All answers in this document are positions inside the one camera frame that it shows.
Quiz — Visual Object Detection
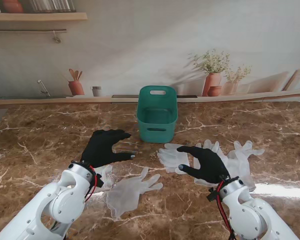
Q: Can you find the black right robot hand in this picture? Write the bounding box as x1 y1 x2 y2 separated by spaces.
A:
176 145 230 181

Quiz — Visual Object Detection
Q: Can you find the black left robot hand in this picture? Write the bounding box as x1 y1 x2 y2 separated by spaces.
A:
80 129 136 169

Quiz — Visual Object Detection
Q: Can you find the translucent white disposable glove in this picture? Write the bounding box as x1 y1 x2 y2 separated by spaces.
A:
193 139 230 187
226 140 265 193
101 166 164 220
91 164 114 194
156 143 191 175

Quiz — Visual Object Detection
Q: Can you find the green plastic basket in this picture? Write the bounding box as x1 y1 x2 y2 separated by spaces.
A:
136 85 179 144

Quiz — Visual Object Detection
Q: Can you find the terracotta pot with wooden utensils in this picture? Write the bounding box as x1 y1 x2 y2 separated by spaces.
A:
67 68 85 96

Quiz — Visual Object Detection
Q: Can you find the row of glass jars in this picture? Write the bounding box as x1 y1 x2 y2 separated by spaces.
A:
29 0 77 13

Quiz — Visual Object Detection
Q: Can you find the terracotta jar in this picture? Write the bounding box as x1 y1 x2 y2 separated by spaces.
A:
2 0 24 13

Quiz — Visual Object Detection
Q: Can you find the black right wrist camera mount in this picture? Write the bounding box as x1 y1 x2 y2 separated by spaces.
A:
207 187 221 203

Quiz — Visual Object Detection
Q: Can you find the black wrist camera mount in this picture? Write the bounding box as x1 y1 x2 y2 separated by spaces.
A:
207 187 221 203
93 172 104 188

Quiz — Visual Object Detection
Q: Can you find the red black left arm cable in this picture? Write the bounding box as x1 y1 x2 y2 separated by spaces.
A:
82 164 103 204

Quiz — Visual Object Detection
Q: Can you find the red black arm cable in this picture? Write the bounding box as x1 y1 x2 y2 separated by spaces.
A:
82 164 103 204
214 179 237 240

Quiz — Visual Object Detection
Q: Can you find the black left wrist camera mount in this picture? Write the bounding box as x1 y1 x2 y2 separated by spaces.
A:
93 172 104 188

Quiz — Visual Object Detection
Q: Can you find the red black right arm cable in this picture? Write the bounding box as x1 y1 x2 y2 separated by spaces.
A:
214 179 237 240

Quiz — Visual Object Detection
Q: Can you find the metal hanging rail with hook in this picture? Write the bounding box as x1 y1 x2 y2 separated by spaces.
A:
0 28 67 44

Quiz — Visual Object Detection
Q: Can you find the light wooden wall shelf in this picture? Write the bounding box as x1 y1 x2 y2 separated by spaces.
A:
0 12 88 24

